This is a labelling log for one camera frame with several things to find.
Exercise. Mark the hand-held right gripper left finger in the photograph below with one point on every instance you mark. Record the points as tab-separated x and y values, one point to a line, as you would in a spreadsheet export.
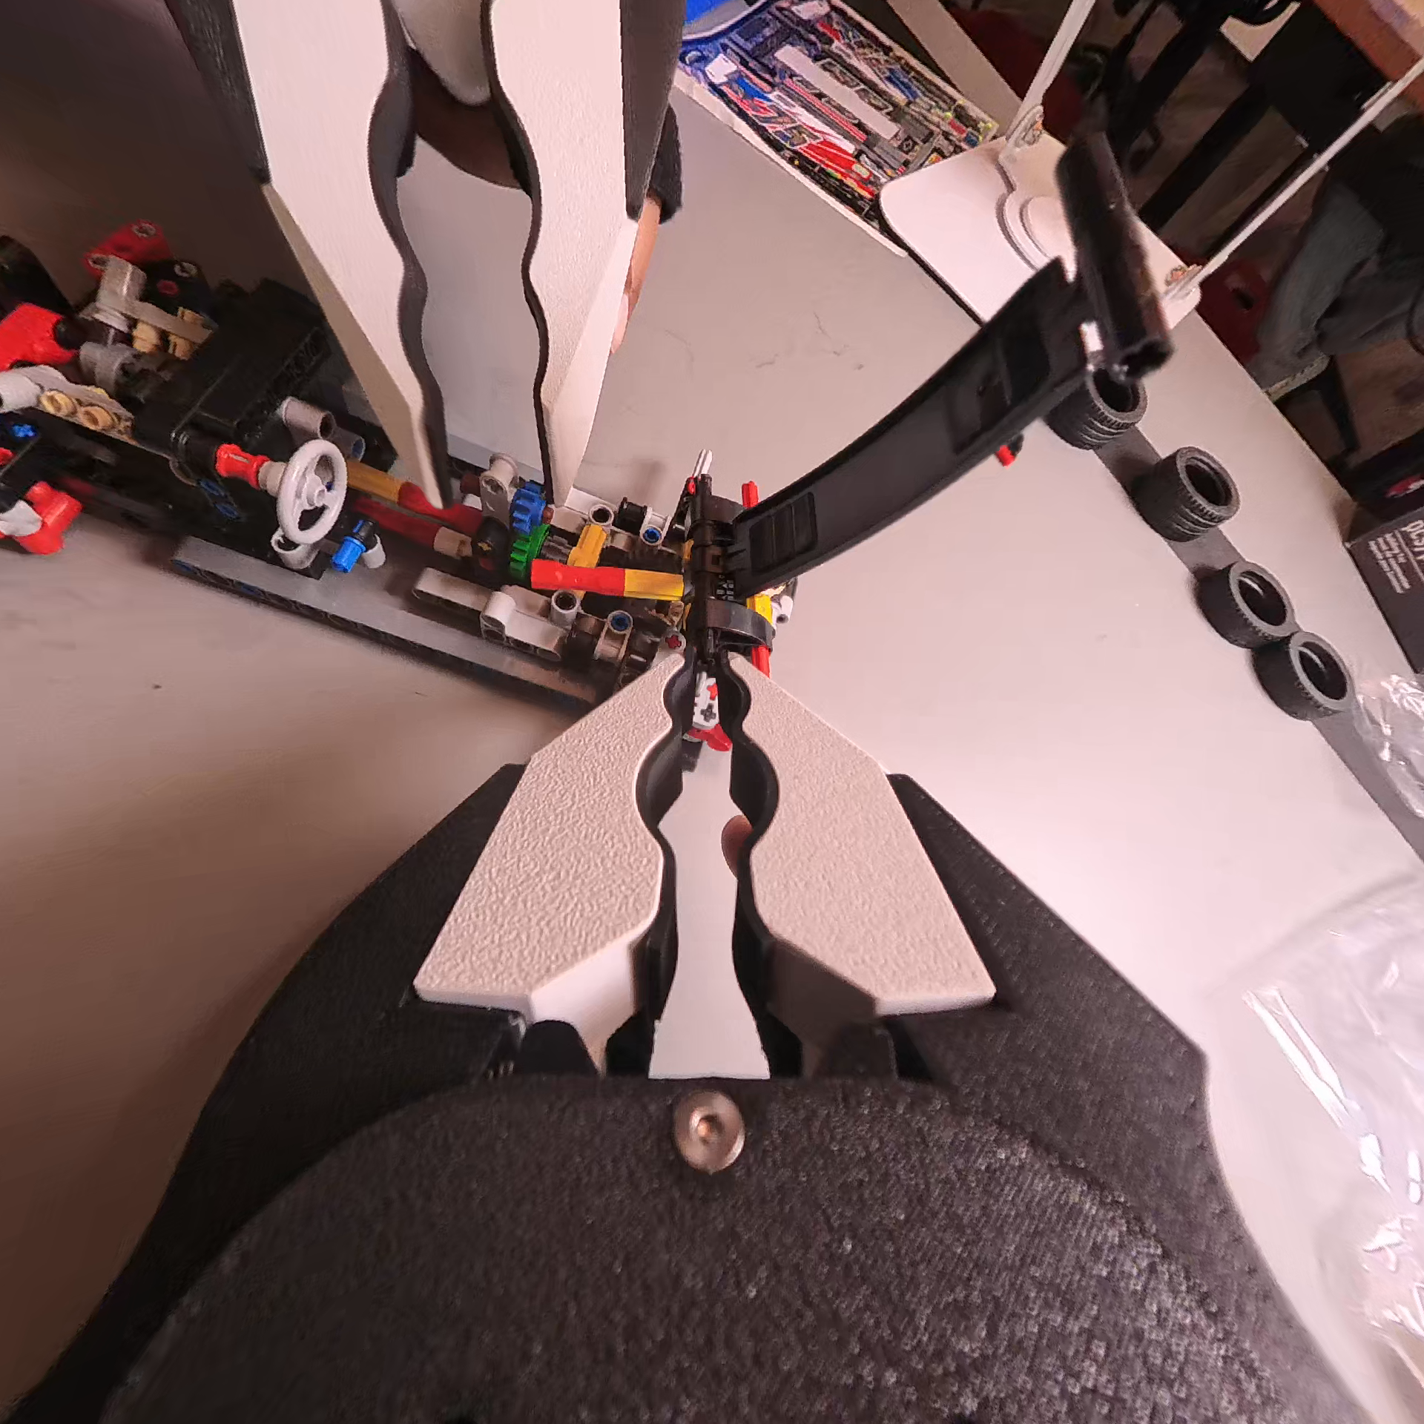
534	890

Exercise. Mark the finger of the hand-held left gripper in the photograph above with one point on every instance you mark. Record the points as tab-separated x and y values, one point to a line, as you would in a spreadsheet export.
322	166
578	166

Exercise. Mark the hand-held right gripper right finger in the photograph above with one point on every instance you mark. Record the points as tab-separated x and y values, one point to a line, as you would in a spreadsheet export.
856	890

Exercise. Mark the multicoloured lego car chassis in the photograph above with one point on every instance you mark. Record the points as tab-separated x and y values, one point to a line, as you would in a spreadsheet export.
200	378

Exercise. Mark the Lego instruction booklet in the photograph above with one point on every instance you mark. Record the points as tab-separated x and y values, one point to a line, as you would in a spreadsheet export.
834	100

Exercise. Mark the small black lego tyre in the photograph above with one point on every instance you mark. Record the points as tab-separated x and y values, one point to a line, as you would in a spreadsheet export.
1100	405
1192	493
1246	607
1304	675

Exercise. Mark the person's left hand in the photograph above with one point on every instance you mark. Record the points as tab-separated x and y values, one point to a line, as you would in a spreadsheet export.
634	278

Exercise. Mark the white stand base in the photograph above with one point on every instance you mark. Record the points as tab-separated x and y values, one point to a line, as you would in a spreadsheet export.
956	210

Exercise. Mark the clear plastic bag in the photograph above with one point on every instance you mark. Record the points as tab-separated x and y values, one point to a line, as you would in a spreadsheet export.
1395	744
1346	1112

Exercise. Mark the black box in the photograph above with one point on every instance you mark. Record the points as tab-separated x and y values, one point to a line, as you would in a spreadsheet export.
1390	556

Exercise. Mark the dark chair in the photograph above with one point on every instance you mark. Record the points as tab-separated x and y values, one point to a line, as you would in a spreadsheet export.
1212	66

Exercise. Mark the grey cloth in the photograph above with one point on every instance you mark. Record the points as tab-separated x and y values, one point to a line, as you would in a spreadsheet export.
1346	266

